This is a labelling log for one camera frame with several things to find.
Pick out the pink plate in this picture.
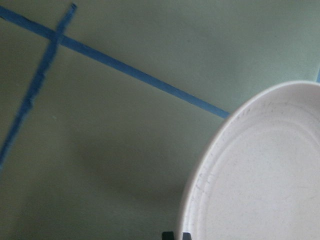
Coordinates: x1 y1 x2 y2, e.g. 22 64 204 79
175 81 320 240

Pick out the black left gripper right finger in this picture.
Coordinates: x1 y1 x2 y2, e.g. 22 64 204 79
182 232 191 240

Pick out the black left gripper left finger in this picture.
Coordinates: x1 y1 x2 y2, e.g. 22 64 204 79
161 231 174 240

